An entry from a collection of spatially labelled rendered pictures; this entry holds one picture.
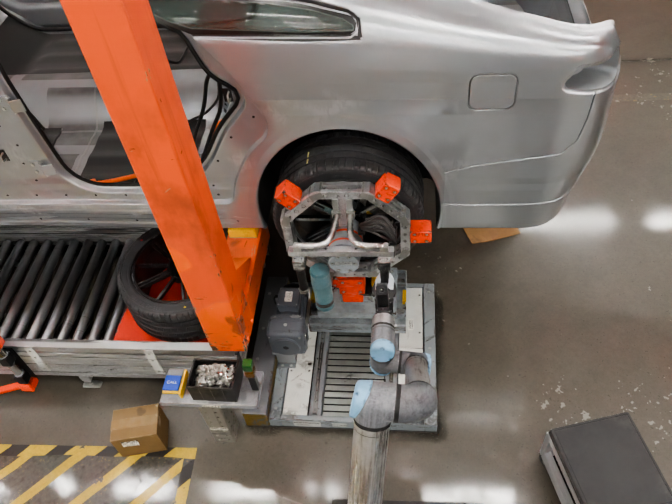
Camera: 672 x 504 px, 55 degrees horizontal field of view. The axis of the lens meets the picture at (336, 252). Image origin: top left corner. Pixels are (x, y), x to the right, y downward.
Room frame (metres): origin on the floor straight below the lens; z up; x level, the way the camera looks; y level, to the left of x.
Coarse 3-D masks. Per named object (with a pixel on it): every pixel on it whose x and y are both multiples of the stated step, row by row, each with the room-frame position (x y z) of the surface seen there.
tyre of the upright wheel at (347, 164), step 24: (312, 144) 2.13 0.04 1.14; (336, 144) 2.07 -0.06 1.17; (360, 144) 2.05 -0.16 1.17; (384, 144) 2.07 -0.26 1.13; (288, 168) 2.07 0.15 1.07; (312, 168) 1.96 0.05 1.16; (336, 168) 1.93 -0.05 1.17; (360, 168) 1.91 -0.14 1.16; (384, 168) 1.93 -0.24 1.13; (408, 168) 2.00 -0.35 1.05; (408, 192) 1.87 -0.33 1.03
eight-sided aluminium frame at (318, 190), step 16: (304, 192) 1.91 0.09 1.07; (320, 192) 1.85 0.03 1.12; (336, 192) 1.84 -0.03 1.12; (352, 192) 1.83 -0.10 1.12; (368, 192) 1.82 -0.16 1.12; (304, 208) 1.87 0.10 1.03; (384, 208) 1.81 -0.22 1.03; (400, 208) 1.84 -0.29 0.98; (288, 224) 1.88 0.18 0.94; (400, 224) 1.80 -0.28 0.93; (288, 240) 1.89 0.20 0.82; (400, 240) 1.80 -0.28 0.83; (320, 256) 1.92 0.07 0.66; (400, 256) 1.79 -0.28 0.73; (336, 272) 1.85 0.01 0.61; (352, 272) 1.84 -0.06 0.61; (368, 272) 1.82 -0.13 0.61
